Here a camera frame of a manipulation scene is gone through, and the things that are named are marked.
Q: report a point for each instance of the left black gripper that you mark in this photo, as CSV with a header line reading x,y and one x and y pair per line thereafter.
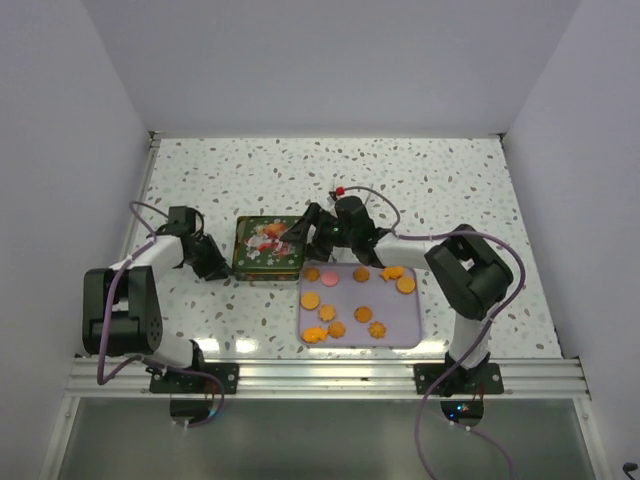
x,y
217,267

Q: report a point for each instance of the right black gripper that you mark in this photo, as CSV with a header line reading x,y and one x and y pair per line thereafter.
x,y
317,216

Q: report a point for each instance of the metal tongs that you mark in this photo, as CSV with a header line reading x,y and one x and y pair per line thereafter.
x,y
365,197

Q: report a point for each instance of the gold tin lid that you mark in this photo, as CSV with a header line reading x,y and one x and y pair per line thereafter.
x,y
258,245

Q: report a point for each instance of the gold cookie tin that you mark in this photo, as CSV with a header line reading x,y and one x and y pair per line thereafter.
x,y
266,275

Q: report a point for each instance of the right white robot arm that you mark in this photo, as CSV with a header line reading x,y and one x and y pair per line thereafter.
x,y
476,282

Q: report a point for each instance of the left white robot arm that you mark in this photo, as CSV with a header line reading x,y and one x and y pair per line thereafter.
x,y
122,321

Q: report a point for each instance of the swirl cookie top left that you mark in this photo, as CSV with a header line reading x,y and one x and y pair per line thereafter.
x,y
312,274

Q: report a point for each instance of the swirl cookie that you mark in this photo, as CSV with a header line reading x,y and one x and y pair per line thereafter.
x,y
377,330
361,274
336,330
312,274

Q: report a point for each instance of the swirl cookie top centre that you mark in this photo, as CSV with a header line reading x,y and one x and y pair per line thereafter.
x,y
361,274

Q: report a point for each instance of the round dotted cookie left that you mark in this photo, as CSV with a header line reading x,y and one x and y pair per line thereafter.
x,y
309,300

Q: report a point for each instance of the round dotted cookie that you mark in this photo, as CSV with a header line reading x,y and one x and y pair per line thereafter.
x,y
309,300
406,285

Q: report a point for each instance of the lilac plastic tray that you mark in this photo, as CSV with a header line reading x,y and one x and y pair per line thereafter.
x,y
348,305

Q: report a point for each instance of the orange fish cookie top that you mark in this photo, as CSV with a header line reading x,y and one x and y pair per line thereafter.
x,y
392,273

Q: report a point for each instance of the orange fish cookie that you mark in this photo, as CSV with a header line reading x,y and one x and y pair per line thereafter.
x,y
314,335
392,273

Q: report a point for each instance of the flower cookie left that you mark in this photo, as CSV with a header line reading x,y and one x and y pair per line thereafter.
x,y
327,313

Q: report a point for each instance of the round chip cookie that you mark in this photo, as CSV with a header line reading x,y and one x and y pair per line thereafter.
x,y
363,314

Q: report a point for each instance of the round dotted cookie right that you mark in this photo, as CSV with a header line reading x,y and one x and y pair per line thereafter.
x,y
406,285

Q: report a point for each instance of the swirl cookie bottom left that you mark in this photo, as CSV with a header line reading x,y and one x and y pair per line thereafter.
x,y
336,330

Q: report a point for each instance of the orange fish cookie bottom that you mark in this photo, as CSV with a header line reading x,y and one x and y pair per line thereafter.
x,y
314,335

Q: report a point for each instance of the swirl cookie bottom right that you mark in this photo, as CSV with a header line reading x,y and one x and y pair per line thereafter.
x,y
377,330

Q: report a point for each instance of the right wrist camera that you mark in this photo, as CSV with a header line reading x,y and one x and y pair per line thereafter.
x,y
335,194

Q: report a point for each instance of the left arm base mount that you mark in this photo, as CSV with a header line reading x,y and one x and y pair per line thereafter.
x,y
200,378

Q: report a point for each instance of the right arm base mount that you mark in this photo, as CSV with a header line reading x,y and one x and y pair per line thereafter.
x,y
450,377

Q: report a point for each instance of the aluminium rail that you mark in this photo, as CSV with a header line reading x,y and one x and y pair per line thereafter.
x,y
350,379

